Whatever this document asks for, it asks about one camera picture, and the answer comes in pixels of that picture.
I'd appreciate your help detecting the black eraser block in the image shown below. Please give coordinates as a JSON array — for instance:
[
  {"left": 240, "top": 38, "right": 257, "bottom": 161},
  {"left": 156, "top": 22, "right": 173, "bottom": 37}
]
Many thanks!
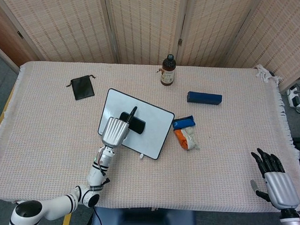
[{"left": 119, "top": 112, "right": 146, "bottom": 136}]

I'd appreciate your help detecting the white board with black rim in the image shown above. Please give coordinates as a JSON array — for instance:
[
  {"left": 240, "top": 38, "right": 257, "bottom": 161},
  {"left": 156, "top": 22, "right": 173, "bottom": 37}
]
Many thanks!
[{"left": 96, "top": 87, "right": 176, "bottom": 161}]

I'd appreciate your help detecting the blue snack packet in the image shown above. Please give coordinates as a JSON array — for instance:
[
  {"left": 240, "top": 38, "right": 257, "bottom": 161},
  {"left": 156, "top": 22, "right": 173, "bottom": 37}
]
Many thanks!
[{"left": 171, "top": 114, "right": 197, "bottom": 131}]

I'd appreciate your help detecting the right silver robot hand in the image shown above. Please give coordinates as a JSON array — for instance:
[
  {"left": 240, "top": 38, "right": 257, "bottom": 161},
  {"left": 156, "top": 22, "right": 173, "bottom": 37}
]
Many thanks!
[{"left": 249, "top": 148, "right": 300, "bottom": 211}]

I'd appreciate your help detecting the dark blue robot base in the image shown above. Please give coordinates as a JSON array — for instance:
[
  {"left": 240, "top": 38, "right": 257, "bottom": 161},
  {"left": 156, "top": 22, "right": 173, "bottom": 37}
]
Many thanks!
[{"left": 89, "top": 206, "right": 198, "bottom": 225}]

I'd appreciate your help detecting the white power strip with plugs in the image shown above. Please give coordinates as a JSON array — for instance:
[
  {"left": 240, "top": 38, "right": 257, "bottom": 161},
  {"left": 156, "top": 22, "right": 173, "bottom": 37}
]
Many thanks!
[{"left": 285, "top": 84, "right": 300, "bottom": 109}]

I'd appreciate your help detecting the dark blue rectangular box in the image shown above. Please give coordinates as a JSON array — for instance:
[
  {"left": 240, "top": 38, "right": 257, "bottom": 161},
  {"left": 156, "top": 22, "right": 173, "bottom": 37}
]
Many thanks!
[{"left": 186, "top": 91, "right": 223, "bottom": 106}]

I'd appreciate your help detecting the woven folding screen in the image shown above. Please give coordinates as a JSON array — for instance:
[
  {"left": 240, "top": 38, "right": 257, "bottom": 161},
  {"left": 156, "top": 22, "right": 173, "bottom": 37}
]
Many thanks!
[{"left": 0, "top": 0, "right": 300, "bottom": 94}]

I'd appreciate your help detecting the woven tablecloth with fringe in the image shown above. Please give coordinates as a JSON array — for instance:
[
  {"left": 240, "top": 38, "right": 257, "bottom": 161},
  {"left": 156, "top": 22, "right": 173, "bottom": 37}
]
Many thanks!
[{"left": 0, "top": 55, "right": 300, "bottom": 216}]

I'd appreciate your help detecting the black drawstring pouch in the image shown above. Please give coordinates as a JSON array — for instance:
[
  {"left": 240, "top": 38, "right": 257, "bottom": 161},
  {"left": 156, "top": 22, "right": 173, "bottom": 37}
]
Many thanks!
[{"left": 65, "top": 74, "right": 96, "bottom": 102}]

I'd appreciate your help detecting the brown liquid bottle black cap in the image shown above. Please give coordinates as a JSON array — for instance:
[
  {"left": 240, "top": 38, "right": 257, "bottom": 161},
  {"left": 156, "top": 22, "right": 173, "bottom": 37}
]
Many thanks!
[{"left": 155, "top": 53, "right": 178, "bottom": 87}]

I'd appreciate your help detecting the orange and white snack packet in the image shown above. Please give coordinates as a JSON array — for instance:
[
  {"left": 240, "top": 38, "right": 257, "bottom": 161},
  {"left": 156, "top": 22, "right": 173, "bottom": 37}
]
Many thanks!
[{"left": 173, "top": 126, "right": 201, "bottom": 151}]

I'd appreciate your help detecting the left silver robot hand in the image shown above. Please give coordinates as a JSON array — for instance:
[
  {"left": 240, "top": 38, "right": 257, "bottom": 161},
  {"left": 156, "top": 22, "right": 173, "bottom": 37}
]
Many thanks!
[{"left": 100, "top": 105, "right": 138, "bottom": 148}]

